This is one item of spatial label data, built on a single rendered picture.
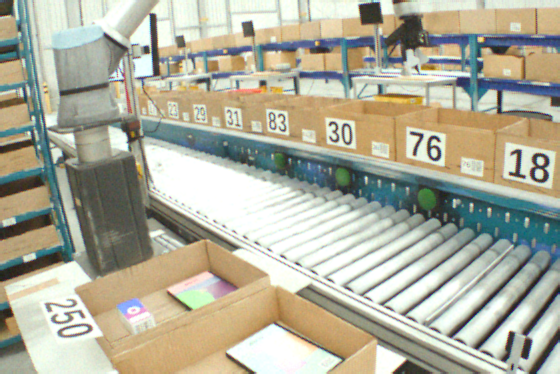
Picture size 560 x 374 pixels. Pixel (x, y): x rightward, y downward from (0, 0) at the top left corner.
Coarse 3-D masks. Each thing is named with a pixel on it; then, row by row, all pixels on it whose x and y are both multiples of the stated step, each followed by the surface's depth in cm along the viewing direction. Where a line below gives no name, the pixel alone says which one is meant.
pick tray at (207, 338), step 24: (216, 312) 82; (240, 312) 86; (264, 312) 90; (288, 312) 90; (312, 312) 83; (168, 336) 76; (192, 336) 80; (216, 336) 83; (240, 336) 87; (312, 336) 85; (336, 336) 79; (360, 336) 73; (120, 360) 70; (144, 360) 74; (168, 360) 77; (192, 360) 81; (216, 360) 81; (360, 360) 68
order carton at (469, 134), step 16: (416, 112) 156; (432, 112) 163; (448, 112) 161; (464, 112) 155; (480, 112) 150; (400, 128) 148; (416, 128) 142; (432, 128) 137; (448, 128) 132; (464, 128) 127; (480, 128) 152; (496, 128) 146; (400, 144) 150; (448, 144) 134; (464, 144) 129; (480, 144) 124; (400, 160) 152; (416, 160) 146; (448, 160) 135; (480, 160) 125; (464, 176) 132; (480, 176) 127
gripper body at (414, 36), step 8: (408, 16) 137; (416, 16) 136; (408, 24) 140; (416, 24) 137; (408, 32) 141; (416, 32) 136; (424, 32) 138; (400, 40) 142; (408, 40) 141; (416, 40) 139; (424, 40) 140; (408, 48) 143
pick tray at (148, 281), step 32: (160, 256) 107; (192, 256) 114; (224, 256) 109; (96, 288) 97; (128, 288) 103; (160, 288) 109; (256, 288) 93; (96, 320) 96; (160, 320) 95; (192, 320) 83
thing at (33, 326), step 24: (72, 264) 127; (24, 288) 113; (48, 288) 113; (72, 288) 113; (24, 312) 101; (24, 336) 91; (48, 336) 91; (48, 360) 82; (72, 360) 83; (96, 360) 83; (384, 360) 78
